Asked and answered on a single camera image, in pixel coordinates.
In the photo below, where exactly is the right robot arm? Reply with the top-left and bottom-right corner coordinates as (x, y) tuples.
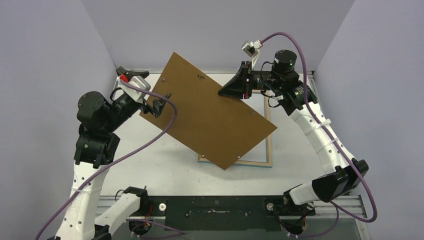
(218, 50), (369, 215)

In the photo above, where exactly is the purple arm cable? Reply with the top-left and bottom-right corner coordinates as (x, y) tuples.
(34, 79), (186, 240)
(259, 32), (379, 239)

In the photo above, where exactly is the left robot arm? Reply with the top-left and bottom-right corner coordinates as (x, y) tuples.
(54, 67), (170, 240)

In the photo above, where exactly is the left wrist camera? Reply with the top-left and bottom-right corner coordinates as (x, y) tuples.
(116, 74), (151, 104)

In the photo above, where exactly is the brown cardboard backing board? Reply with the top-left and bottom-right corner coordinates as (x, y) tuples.
(142, 52), (277, 170)

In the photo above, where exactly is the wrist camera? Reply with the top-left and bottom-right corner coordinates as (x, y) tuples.
(116, 74), (151, 104)
(241, 40), (263, 69)

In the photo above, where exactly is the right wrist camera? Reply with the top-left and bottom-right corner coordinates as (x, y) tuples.
(241, 40), (263, 69)

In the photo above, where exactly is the aluminium front rail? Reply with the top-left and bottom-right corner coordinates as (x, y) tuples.
(95, 195), (367, 218)

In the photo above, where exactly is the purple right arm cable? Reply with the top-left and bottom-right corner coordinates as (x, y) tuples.
(259, 32), (379, 239)

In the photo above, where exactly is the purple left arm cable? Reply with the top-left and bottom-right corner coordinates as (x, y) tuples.
(34, 79), (186, 240)

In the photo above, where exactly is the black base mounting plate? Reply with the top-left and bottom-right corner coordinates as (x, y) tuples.
(131, 195), (316, 232)

